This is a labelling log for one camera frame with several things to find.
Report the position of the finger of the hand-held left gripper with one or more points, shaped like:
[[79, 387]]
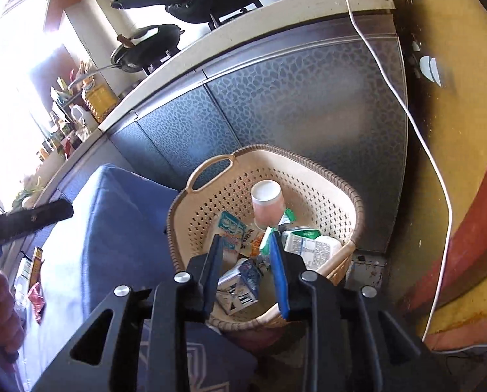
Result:
[[39, 215]]

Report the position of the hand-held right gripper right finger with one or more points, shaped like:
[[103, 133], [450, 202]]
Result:
[[278, 277]]

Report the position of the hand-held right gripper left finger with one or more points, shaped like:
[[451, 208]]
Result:
[[214, 271]]

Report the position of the grey printed drink carton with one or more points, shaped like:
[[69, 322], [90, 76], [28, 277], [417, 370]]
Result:
[[241, 286]]

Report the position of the blue white snack packet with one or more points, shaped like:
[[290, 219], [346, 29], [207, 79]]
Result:
[[231, 230]]

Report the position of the white green milk carton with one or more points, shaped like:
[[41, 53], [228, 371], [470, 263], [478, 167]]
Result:
[[312, 249]]

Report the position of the yellow box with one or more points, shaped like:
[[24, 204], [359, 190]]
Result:
[[36, 267]]

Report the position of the pink paper cup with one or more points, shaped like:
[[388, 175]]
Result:
[[268, 208]]

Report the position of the maroon snack wrapper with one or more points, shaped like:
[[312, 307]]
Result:
[[37, 300]]

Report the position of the beige plastic basket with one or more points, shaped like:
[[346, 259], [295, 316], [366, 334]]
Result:
[[321, 196]]

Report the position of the person's left hand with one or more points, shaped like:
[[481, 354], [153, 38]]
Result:
[[6, 314]]

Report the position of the cluster of condiment bottles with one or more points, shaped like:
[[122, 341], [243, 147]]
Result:
[[61, 143]]

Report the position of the blue printed tablecloth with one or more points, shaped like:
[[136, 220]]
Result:
[[116, 232]]

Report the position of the white plastic jug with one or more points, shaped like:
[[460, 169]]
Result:
[[80, 118]]

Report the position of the kitchen window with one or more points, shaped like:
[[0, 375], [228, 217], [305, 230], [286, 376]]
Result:
[[14, 110]]

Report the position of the yellow cooking oil bottle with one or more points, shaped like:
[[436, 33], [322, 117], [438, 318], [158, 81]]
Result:
[[100, 100]]

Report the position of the pile of food packets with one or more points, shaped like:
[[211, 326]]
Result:
[[70, 83]]

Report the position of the grey kitchen cabinet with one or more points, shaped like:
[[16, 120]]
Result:
[[288, 110]]

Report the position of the gas stove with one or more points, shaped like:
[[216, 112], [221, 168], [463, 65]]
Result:
[[227, 18]]

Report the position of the wooden door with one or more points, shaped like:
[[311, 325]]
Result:
[[451, 90]]

